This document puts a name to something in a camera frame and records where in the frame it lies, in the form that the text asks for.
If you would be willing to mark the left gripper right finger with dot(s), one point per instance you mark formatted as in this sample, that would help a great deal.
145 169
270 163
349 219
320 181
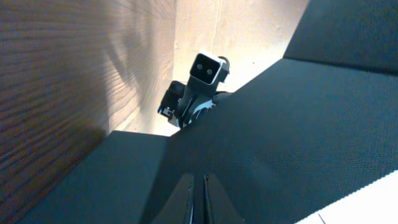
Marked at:
218 208

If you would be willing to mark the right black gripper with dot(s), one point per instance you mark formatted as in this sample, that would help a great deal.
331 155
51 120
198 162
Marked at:
181 107

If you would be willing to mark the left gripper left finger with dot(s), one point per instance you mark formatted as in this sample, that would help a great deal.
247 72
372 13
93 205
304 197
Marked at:
179 207

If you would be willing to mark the dark green box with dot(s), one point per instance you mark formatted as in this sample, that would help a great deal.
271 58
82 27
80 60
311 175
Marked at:
316 126

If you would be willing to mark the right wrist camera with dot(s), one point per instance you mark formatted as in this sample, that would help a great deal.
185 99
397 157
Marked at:
207 72

